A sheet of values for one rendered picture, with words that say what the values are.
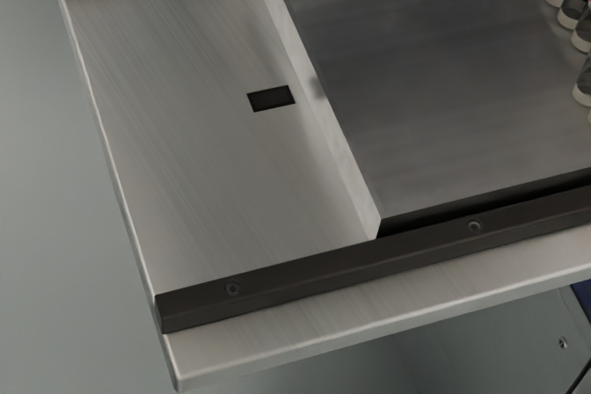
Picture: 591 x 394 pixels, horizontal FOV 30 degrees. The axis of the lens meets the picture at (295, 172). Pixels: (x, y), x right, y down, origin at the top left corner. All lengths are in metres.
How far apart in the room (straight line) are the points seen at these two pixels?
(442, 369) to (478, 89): 0.69
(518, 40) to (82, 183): 1.08
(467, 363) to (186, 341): 0.72
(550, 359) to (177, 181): 0.53
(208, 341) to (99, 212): 1.11
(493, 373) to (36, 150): 0.88
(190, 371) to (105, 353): 0.99
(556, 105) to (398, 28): 0.12
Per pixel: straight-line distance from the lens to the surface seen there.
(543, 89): 0.79
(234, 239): 0.68
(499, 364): 1.24
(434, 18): 0.81
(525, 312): 1.14
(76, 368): 1.62
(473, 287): 0.69
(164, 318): 0.63
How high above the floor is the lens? 1.46
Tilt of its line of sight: 55 degrees down
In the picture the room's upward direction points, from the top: 9 degrees clockwise
